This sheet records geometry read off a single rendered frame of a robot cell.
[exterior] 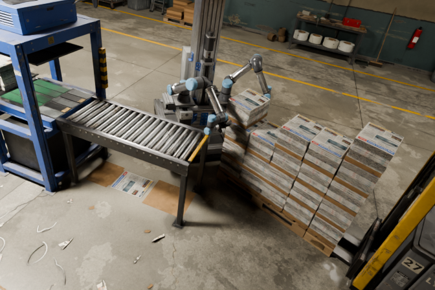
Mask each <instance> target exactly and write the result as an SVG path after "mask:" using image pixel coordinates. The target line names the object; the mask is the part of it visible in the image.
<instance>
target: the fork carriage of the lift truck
mask: <svg viewBox="0 0 435 290"><path fill-rule="evenodd" d="M381 222H382V219H380V218H378V217H377V218H376V219H375V221H374V222H373V223H372V225H371V227H370V228H369V229H368V231H367V232H366V234H365V235H364V238H363V239H362V241H361V244H360V246H359V248H358V250H357V252H356V254H355V256H354V259H353V261H352V263H351V265H350V267H349V269H348V272H347V273H346V276H345V277H348V278H349V279H350V280H351V279H352V278H353V276H354V275H355V273H356V272H357V271H358V270H359V268H360V267H361V265H362V264H363V263H364V262H365V259H366V257H367V255H368V253H369V250H370V247H371V246H372V243H373V241H374V238H375V236H376V234H377V231H378V229H379V227H380V224H381Z"/></svg>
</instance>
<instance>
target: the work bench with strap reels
mask: <svg viewBox="0 0 435 290"><path fill-rule="evenodd" d="M300 15H303V16H300ZM296 17H297V19H296V22H295V26H294V29H293V33H292V36H291V40H290V42H289V46H288V48H287V49H289V50H290V46H291V44H293V42H294V43H299V44H302V45H307V46H310V47H314V48H318V49H322V50H328V51H331V52H336V53H339V54H343V55H347V56H349V58H351V57H352V59H351V62H350V63H349V65H352V63H353V60H354V58H355V55H356V53H357V51H358V49H359V46H360V44H361V41H362V40H363V37H364V35H365V33H367V31H366V29H365V30H361V27H364V28H365V26H362V25H361V20H358V19H355V18H347V17H344V18H343V21H339V20H336V19H333V20H335V22H337V23H331V22H329V20H328V19H326V18H324V17H321V21H318V25H323V26H327V27H331V28H337V29H340V30H345V31H349V32H354V33H358V36H357V39H356V40H355V43H354V44H353V43H351V42H349V41H340V42H339V40H337V39H335V38H324V41H321V40H322V36H321V35H318V34H311V35H310V38H308V36H309V33H308V32H306V31H304V30H297V29H296V28H297V26H298V22H299V20H301V21H306V22H309V23H314V24H317V20H315V18H317V16H316V15H313V14H311V15H309V16H308V15H305V14H303V13H302V12H298V14H297V15H296ZM361 34H362V36H361V38H360V40H359V43H358V45H357V48H356V50H355V52H354V49H355V46H356V44H357V42H358V39H359V37H360V35H361Z"/></svg>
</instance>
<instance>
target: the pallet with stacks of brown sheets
mask: <svg viewBox="0 0 435 290"><path fill-rule="evenodd" d="M194 6H195V3H192V1H189V0H173V7H170V8H167V13H166V15H165V16H164V18H163V21H165V22H169V23H173V24H176V25H181V26H184V27H189V28H192V27H191V26H188V25H185V23H190V24H193V18H194ZM169 19H174V20H178V21H180V23H176V22H173V21H169Z"/></svg>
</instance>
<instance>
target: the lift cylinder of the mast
mask: <svg viewBox="0 0 435 290"><path fill-rule="evenodd" d="M421 190H422V188H421V187H419V186H417V185H416V187H415V188H413V189H411V191H410V192H409V194H408V195H405V196H404V197H403V198H402V200H401V202H400V203H399V204H398V206H397V207H396V209H395V210H394V211H393V212H392V214H391V215H390V217H389V218H388V219H387V220H386V222H385V224H384V225H383V226H382V227H381V229H380V230H379V232H378V233H377V234H376V236H375V238H374V241H373V243H372V246H371V247H370V249H371V250H373V251H375V252H376V251H377V249H378V248H379V247H380V246H378V245H377V244H378V243H379V242H380V241H381V239H382V238H383V236H384V235H385V234H386V233H387V231H388V230H389V228H390V227H391V226H392V225H393V224H394V222H395V221H396V219H397V218H398V217H399V216H400V214H401V213H402V211H404V209H405V208H406V207H407V205H408V204H409V203H410V202H411V201H412V198H411V197H412V196H413V195H414V193H415V192H416V193H418V194H421Z"/></svg>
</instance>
